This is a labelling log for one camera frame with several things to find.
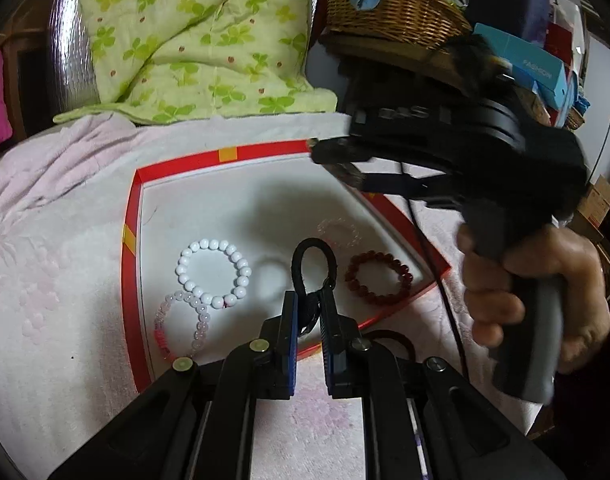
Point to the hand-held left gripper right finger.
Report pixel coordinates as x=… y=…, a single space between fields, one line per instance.
x=327 y=345

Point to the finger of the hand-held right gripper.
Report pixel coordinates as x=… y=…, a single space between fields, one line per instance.
x=385 y=186
x=340 y=151

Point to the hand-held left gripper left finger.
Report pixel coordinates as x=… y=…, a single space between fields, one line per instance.
x=291 y=345

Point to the red shallow box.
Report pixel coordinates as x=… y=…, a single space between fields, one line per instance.
x=235 y=200

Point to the person's right hand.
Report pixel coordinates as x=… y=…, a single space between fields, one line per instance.
x=580 y=280

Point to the blue cardboard box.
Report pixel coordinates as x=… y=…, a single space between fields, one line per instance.
x=530 y=60

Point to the wooden table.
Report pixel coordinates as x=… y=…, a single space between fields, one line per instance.
x=385 y=52

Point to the brown cardboard box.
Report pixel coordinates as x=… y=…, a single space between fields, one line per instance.
x=595 y=205

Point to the red cardboard box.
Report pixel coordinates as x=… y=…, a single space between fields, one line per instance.
x=559 y=40

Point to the wicker basket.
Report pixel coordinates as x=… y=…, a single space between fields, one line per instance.
x=400 y=15

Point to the green clover quilt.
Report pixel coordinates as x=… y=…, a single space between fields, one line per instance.
x=185 y=35

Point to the pale pink blanket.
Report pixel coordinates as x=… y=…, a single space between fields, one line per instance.
x=60 y=285

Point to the silver foil pad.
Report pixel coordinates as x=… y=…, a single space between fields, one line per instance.
x=70 y=60

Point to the wooden chair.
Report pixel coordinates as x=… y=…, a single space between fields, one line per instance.
x=35 y=35

